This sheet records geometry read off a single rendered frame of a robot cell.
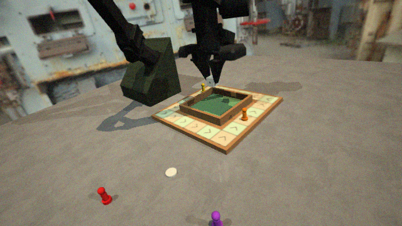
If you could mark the orange pawn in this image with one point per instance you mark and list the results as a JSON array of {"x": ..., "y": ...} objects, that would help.
[{"x": 244, "y": 114}]

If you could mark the purple game pawn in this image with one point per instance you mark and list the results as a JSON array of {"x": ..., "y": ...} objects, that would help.
[{"x": 216, "y": 219}]

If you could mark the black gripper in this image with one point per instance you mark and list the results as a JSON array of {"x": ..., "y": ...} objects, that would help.
[{"x": 208, "y": 44}]

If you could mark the white die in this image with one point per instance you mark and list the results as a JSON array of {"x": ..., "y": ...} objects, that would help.
[{"x": 210, "y": 81}]

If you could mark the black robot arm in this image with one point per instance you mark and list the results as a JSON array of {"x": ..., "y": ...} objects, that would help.
[{"x": 130, "y": 39}]

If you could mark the cream flat round disc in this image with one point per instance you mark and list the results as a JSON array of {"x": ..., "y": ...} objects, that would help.
[{"x": 170, "y": 172}]

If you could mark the red game pawn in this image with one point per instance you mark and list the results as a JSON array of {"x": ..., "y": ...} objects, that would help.
[{"x": 106, "y": 199}]

